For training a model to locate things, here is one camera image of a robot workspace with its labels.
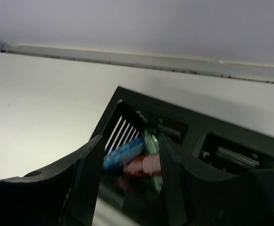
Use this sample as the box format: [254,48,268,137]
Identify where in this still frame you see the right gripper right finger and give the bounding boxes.
[159,134,274,226]

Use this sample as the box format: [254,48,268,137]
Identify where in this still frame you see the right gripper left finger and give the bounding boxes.
[0,135,104,226]

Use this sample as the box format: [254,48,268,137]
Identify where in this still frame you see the black organizer container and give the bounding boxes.
[93,87,274,226]

